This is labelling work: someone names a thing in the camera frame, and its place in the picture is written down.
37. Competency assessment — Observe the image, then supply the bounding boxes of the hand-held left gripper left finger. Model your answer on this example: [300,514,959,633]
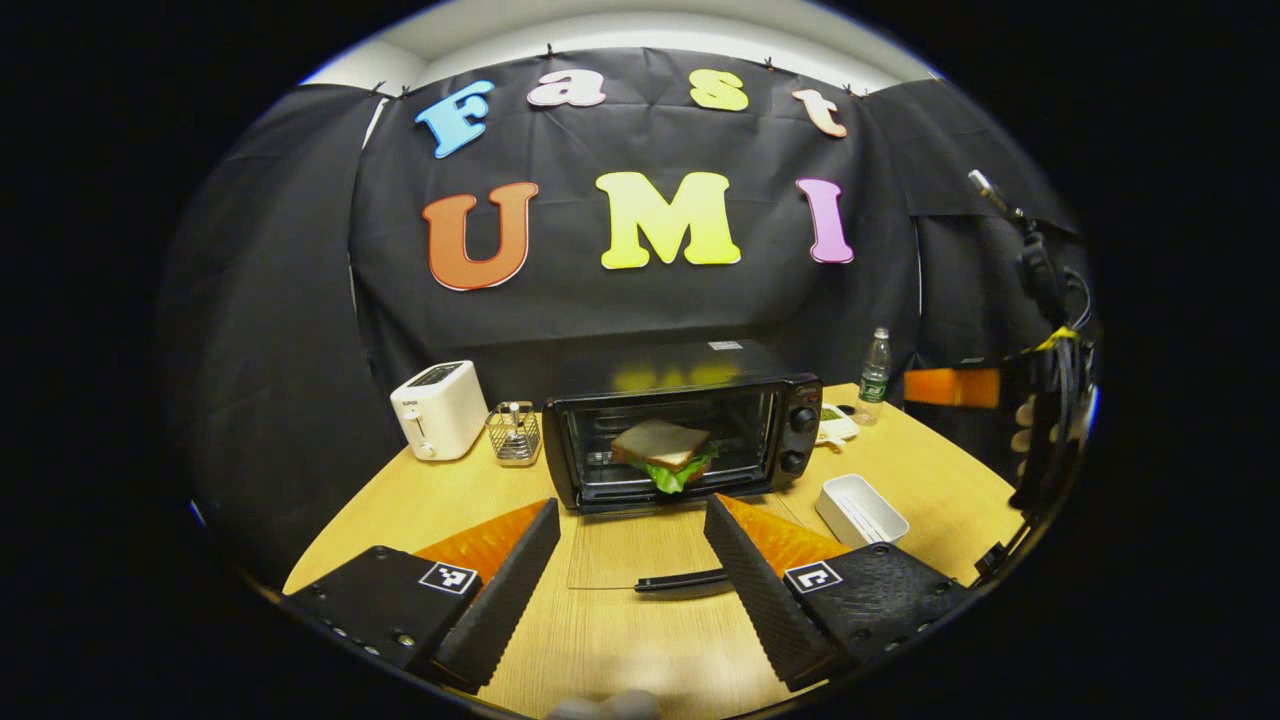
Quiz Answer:
[282,497,563,694]

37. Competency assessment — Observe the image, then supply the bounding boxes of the white toaster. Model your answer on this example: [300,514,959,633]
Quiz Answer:
[390,360,489,462]

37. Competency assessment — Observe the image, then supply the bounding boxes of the black backdrop cloth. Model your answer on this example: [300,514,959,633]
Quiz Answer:
[155,48,1091,591]

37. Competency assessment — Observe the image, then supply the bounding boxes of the sandwich with lettuce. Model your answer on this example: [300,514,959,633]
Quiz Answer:
[610,418,720,495]

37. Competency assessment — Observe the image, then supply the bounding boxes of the white divided condiment dish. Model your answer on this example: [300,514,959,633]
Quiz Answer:
[815,403,860,447]

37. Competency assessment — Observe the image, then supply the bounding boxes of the clear plastic water bottle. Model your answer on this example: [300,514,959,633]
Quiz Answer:
[857,328,893,427]

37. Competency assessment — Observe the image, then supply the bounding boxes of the white rectangular tray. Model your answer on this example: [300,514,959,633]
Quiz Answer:
[815,474,910,547]

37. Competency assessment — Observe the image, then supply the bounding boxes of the black electric oven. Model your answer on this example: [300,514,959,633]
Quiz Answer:
[543,342,824,601]

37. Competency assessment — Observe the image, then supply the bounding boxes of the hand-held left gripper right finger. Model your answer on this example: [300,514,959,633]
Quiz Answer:
[703,493,969,693]

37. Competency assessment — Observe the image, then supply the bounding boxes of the wire mesh utensil basket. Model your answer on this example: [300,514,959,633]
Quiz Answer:
[486,402,543,468]

